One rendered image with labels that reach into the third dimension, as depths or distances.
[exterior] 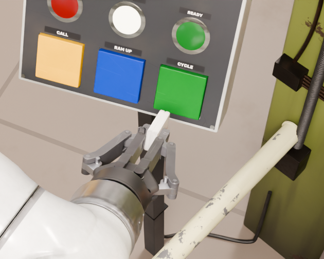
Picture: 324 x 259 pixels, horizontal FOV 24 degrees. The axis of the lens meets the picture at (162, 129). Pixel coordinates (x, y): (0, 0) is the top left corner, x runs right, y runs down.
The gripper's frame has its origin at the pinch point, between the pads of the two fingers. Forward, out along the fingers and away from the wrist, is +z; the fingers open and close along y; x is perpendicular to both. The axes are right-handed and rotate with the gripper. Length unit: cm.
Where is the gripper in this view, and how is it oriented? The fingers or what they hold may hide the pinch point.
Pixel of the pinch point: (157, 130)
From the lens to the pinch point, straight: 104.4
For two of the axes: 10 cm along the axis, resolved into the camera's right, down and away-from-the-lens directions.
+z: 2.6, -4.5, 8.5
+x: 1.5, -8.5, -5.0
